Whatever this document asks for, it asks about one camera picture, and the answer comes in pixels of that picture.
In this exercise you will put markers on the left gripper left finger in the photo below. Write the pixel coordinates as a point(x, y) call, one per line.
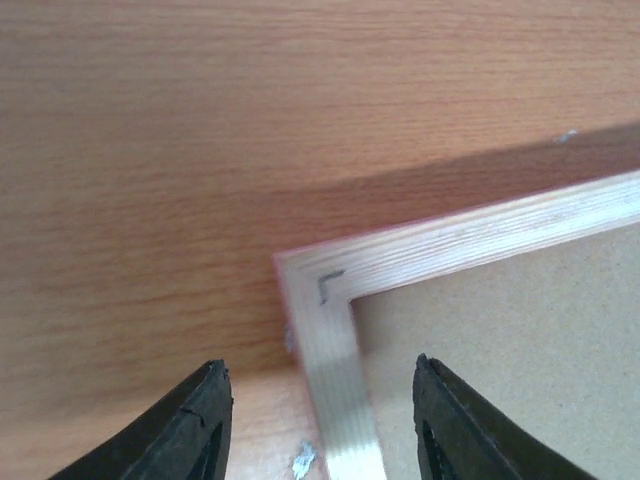
point(184, 435)

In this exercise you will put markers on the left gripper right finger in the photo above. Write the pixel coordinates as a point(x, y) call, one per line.
point(461, 435)

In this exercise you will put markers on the pink picture frame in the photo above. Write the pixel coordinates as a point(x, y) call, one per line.
point(534, 302)

